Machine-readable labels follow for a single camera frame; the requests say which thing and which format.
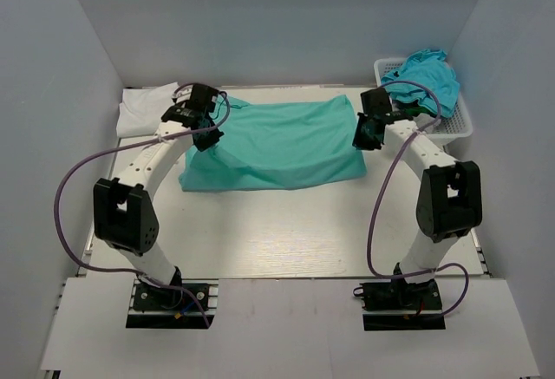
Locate green t shirt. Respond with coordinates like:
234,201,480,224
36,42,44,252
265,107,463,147
179,95,367,192

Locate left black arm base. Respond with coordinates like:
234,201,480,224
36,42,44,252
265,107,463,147
126,279,219,330

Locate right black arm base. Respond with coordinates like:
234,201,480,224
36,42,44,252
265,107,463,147
353,279,446,331

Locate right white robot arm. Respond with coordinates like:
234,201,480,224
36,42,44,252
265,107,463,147
353,87,483,309

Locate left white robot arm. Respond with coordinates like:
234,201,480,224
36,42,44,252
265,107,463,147
93,84,227,309

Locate dark clothes in basket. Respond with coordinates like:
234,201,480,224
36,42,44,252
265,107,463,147
398,105,436,118

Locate folded white t shirt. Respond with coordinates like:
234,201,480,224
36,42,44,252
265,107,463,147
116,82,179,138

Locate blue t shirt in basket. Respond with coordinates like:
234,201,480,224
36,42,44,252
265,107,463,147
382,49,460,118

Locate white plastic basket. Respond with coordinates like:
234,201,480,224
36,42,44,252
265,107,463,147
374,57,473,146

